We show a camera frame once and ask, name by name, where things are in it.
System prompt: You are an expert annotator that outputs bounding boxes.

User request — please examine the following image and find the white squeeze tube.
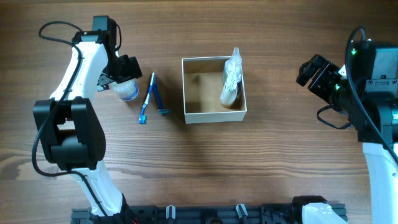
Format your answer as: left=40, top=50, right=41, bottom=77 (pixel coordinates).
left=220, top=65, right=238, bottom=106

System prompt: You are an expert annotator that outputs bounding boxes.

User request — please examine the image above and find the white lidded blue jar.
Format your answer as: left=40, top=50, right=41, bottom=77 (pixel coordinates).
left=109, top=79, right=139, bottom=101

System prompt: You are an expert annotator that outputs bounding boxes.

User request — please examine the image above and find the open beige cardboard box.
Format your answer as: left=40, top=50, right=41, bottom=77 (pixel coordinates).
left=181, top=56, right=247, bottom=124

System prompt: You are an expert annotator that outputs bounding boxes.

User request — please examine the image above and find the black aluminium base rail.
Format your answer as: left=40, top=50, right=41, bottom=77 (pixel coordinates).
left=70, top=203, right=297, bottom=224

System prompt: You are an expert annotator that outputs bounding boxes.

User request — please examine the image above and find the blue white toothbrush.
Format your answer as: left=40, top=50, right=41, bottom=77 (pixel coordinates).
left=139, top=72, right=155, bottom=124

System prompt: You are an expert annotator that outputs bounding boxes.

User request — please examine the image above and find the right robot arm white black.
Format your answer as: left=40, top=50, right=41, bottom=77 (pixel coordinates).
left=296, top=40, right=397, bottom=223

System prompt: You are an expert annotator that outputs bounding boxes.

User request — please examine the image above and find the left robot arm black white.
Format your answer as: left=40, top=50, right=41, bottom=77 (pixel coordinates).
left=32, top=16, right=142, bottom=223

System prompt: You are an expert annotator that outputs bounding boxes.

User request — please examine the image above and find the blue disposable razor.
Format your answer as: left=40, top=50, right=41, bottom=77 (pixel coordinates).
left=152, top=83, right=170, bottom=114

